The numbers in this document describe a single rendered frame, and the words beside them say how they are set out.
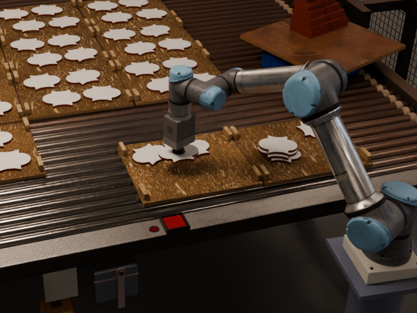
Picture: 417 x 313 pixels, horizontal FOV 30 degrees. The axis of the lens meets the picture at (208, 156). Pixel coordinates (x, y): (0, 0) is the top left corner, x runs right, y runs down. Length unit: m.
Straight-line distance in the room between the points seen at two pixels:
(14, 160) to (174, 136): 0.55
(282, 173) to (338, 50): 0.83
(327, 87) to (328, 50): 1.18
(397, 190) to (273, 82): 0.48
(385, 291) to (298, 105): 0.62
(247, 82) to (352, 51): 0.99
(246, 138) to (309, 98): 0.76
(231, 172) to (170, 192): 0.24
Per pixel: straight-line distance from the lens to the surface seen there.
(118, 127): 2.90
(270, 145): 2.74
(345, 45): 3.36
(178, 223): 2.40
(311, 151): 2.78
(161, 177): 2.59
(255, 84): 2.39
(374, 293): 2.34
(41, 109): 2.99
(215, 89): 2.37
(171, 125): 2.50
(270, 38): 3.35
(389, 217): 2.19
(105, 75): 3.22
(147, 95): 3.07
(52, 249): 2.34
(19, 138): 2.82
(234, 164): 2.67
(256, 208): 2.50
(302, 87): 2.10
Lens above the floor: 2.40
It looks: 33 degrees down
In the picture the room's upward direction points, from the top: 3 degrees clockwise
